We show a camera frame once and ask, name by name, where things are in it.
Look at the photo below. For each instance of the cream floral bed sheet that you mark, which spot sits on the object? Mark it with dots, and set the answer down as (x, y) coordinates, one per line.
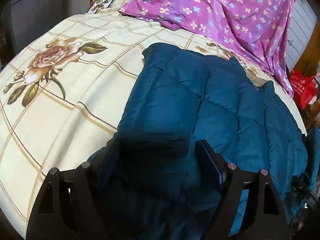
(63, 96)

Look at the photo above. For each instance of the purple floral quilt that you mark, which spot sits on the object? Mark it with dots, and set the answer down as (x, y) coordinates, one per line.
(255, 29)

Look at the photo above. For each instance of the grey refrigerator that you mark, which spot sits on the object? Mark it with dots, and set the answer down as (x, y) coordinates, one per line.
(26, 20)

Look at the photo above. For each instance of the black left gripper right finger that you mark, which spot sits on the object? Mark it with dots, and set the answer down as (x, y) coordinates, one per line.
(264, 216)

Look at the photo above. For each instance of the red shopping bag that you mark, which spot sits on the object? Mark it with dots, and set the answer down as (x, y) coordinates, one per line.
(303, 87)

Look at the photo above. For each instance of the blue quilted down jacket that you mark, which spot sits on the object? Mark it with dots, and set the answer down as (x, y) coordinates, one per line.
(150, 183)

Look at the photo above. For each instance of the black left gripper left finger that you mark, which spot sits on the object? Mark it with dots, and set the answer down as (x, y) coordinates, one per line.
(66, 206)

